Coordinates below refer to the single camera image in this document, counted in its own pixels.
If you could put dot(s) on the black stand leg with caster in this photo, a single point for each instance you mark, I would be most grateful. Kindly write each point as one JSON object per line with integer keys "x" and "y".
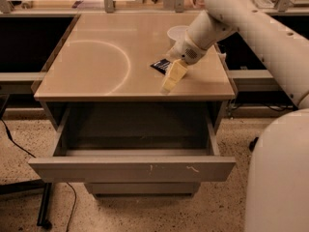
{"x": 32, "y": 187}

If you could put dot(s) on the grey lower drawer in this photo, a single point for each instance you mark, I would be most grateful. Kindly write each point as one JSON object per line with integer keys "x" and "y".
{"x": 142, "y": 188}

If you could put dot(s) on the grey cabinet with beige top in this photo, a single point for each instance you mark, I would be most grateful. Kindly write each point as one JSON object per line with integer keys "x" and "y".
{"x": 103, "y": 73}

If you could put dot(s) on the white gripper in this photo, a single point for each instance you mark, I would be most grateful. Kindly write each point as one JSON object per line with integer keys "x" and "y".
{"x": 185, "y": 52}

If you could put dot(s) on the black office chair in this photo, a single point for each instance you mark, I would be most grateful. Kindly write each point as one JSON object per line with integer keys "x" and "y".
{"x": 252, "y": 144}

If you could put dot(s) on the white ceramic bowl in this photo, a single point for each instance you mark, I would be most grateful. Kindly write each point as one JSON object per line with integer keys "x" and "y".
{"x": 175, "y": 33}

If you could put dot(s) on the open grey top drawer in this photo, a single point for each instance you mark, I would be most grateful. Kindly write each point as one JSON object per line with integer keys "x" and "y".
{"x": 135, "y": 142}

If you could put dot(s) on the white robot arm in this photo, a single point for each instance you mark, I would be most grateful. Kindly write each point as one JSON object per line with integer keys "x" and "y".
{"x": 277, "y": 197}

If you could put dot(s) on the dark blue rxbar wrapper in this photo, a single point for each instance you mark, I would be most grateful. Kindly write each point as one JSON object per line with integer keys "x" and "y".
{"x": 161, "y": 65}

